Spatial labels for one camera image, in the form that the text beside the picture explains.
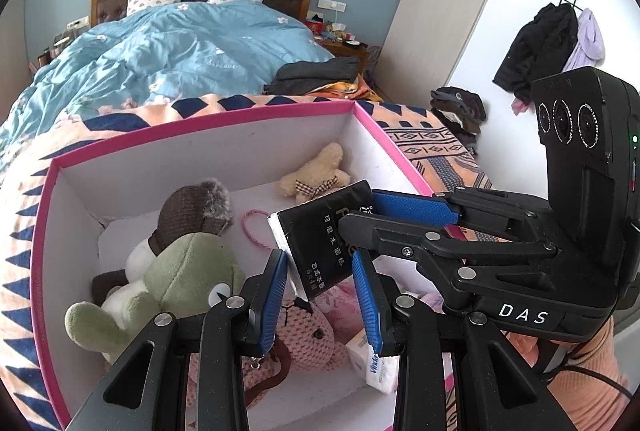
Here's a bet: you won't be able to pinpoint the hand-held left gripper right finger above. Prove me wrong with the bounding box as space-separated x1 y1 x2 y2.
351 250 576 431

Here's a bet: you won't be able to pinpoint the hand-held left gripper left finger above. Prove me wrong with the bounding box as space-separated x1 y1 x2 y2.
65 248 291 431

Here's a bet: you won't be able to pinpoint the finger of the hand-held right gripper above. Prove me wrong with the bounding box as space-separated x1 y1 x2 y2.
336 211 558 264
371 188 553 239

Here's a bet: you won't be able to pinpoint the pink knitted teddy bear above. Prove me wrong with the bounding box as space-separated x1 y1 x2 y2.
187 296 348 404

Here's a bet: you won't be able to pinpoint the black tissue packet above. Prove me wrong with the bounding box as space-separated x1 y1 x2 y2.
268 180 377 302

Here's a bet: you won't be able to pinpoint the flower print tissue packet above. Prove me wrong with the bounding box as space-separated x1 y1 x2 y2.
346 333 401 396

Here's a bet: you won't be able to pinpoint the cream plush rabbit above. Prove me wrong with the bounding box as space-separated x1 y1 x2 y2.
278 142 351 204

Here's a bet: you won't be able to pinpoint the green frog plush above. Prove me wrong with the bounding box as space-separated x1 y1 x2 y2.
65 232 247 364

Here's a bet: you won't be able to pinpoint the plush toy with brown hat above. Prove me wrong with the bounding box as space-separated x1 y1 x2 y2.
92 180 234 312

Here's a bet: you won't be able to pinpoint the pink cardboard box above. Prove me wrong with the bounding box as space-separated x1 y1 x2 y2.
31 100 468 431

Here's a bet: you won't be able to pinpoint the person's right forearm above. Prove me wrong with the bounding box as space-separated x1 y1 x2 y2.
500 316 632 431

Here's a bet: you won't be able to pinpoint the orange patterned blanket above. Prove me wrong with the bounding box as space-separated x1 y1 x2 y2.
0 88 493 431

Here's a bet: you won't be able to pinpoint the pile of dark clothes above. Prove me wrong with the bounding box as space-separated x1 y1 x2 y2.
430 86 487 152

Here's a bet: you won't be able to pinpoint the orange printed cloth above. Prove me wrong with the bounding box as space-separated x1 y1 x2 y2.
305 78 383 103

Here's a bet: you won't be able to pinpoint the wooden nightstand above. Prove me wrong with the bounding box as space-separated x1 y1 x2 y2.
320 38 381 72

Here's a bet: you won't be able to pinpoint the black hanging jacket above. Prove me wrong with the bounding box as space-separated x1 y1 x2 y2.
492 4 578 104

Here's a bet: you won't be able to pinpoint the dark grey folded clothes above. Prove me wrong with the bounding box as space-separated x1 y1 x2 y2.
262 56 362 96

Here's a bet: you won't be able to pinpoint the lilac hanging garment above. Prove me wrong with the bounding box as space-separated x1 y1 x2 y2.
562 8 606 72

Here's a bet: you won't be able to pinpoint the blue floral duvet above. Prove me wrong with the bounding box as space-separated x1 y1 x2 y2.
0 1 335 172

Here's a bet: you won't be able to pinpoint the black cable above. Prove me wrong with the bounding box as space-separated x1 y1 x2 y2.
545 343 632 399

